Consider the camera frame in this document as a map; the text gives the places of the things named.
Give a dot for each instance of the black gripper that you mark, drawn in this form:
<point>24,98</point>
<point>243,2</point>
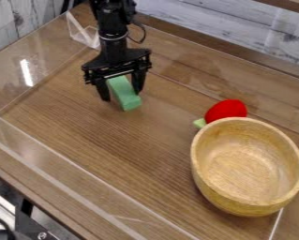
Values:
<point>99,69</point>

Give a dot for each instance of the green rectangular block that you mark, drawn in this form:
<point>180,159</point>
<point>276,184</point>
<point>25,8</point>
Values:
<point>123,92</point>

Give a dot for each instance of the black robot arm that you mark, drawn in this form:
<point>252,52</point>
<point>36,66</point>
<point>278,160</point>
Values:
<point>116,59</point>

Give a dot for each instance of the wooden bowl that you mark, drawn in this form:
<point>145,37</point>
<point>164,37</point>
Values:
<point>244,166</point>

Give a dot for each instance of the red plush strawberry toy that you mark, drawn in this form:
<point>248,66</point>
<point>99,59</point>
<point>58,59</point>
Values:
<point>225,108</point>

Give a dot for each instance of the clear acrylic corner bracket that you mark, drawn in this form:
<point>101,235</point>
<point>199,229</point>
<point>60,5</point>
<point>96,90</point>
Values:
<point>84,35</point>

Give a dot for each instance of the clear acrylic tray wall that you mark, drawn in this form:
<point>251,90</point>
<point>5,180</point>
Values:
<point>84,202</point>

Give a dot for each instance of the black table leg bracket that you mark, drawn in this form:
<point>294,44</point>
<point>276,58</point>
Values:
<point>26,226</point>

